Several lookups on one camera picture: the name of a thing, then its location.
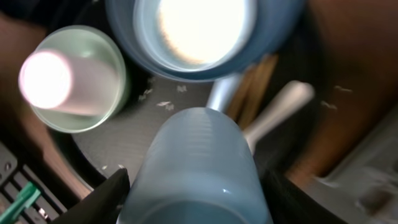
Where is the black rail with green clips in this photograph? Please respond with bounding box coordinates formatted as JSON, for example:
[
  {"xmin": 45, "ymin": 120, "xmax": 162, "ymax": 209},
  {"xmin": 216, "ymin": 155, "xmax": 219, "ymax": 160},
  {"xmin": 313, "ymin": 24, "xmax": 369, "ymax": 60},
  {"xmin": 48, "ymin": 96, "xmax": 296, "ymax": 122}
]
[{"xmin": 1, "ymin": 144, "xmax": 67, "ymax": 224}]

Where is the grey dishwasher rack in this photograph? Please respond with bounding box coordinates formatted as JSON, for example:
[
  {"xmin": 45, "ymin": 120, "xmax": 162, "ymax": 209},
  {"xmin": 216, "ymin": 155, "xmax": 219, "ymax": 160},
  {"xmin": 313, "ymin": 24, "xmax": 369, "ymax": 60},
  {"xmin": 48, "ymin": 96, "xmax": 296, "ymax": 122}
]
[{"xmin": 287, "ymin": 105, "xmax": 397, "ymax": 223}]

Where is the white rice pile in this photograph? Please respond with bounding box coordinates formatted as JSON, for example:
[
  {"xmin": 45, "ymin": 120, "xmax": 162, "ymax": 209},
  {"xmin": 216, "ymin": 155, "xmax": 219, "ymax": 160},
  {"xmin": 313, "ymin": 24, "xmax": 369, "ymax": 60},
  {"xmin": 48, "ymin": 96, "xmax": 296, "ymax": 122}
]
[{"xmin": 157, "ymin": 0, "xmax": 252, "ymax": 65}]

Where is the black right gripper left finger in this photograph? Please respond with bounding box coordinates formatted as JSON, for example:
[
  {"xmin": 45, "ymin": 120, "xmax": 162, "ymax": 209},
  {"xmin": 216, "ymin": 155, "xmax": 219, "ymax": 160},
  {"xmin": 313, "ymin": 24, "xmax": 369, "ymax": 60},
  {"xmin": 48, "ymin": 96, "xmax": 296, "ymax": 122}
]
[{"xmin": 52, "ymin": 168, "xmax": 130, "ymax": 224}]

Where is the light blue small plate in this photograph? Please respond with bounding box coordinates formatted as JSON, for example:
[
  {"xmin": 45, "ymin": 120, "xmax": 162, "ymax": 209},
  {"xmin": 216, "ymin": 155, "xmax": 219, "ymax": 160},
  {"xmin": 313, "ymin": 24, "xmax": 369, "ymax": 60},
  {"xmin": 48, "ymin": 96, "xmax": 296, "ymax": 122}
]
[{"xmin": 133, "ymin": 0, "xmax": 257, "ymax": 72}]

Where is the round black tray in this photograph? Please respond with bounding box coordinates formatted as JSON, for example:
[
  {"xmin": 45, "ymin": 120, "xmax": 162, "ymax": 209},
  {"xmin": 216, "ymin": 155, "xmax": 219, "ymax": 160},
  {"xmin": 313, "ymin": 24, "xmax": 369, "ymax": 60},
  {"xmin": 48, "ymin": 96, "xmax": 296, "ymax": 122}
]
[{"xmin": 50, "ymin": 7, "xmax": 325, "ymax": 187}]

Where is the mint green bowl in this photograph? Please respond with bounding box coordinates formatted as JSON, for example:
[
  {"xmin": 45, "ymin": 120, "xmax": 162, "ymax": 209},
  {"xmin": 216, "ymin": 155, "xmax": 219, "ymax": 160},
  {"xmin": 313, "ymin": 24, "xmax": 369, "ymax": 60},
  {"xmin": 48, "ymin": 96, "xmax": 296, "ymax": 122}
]
[{"xmin": 19, "ymin": 26, "xmax": 129, "ymax": 133}]

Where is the wooden chopstick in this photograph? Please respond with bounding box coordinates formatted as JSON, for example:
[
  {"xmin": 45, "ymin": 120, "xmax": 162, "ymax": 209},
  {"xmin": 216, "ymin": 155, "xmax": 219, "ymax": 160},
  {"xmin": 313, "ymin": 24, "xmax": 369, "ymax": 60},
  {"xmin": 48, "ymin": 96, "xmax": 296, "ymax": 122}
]
[
  {"xmin": 226, "ymin": 55, "xmax": 268, "ymax": 121},
  {"xmin": 238, "ymin": 54, "xmax": 279, "ymax": 130}
]

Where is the pink cup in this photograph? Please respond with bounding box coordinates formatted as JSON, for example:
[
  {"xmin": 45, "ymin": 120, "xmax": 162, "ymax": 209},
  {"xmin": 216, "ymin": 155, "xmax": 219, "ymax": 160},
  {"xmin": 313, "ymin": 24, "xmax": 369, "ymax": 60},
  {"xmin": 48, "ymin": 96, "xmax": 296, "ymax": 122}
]
[{"xmin": 19, "ymin": 49, "xmax": 120, "ymax": 116}]

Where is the light blue spoon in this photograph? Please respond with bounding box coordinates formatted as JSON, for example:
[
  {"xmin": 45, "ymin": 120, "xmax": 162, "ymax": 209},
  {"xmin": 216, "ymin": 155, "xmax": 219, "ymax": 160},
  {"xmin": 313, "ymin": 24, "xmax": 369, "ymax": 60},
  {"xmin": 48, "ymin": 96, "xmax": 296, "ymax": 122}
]
[{"xmin": 206, "ymin": 73, "xmax": 244, "ymax": 113}]

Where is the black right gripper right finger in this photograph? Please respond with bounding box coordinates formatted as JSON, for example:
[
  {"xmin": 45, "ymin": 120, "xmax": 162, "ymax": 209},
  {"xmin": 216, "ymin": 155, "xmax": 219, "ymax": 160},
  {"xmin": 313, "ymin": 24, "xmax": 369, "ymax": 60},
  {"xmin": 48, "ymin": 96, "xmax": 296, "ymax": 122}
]
[{"xmin": 261, "ymin": 170, "xmax": 346, "ymax": 224}]

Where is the light blue cup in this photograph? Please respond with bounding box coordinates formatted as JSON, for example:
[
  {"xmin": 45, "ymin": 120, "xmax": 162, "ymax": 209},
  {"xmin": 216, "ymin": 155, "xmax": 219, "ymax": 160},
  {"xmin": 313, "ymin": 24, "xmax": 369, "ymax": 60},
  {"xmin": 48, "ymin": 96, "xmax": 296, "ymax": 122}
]
[{"xmin": 118, "ymin": 108, "xmax": 272, "ymax": 224}]

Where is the dark blue bowl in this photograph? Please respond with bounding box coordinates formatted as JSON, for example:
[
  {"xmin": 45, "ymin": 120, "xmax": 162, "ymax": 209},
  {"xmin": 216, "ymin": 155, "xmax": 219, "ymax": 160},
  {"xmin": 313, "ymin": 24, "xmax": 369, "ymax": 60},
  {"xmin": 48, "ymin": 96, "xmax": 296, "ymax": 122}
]
[{"xmin": 105, "ymin": 0, "xmax": 305, "ymax": 82}]

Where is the wooden chopstick left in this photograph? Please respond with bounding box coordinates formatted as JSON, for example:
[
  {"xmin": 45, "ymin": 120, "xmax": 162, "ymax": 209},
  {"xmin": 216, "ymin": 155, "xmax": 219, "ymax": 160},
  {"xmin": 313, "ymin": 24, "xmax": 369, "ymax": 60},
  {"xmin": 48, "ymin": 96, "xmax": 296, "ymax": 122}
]
[{"xmin": 226, "ymin": 55, "xmax": 268, "ymax": 121}]

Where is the white plastic knife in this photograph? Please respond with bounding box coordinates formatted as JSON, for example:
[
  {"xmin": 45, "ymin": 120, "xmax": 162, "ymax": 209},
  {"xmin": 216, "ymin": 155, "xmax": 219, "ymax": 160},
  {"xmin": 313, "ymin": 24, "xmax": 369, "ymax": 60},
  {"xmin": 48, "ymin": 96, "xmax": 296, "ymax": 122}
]
[{"xmin": 244, "ymin": 80, "xmax": 315, "ymax": 155}]

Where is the wooden chopstick right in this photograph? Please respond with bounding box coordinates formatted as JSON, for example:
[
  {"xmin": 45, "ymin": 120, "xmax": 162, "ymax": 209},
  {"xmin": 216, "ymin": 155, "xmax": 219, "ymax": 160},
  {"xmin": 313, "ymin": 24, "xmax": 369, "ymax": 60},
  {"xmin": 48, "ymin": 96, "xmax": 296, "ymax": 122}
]
[{"xmin": 238, "ymin": 54, "xmax": 279, "ymax": 130}]

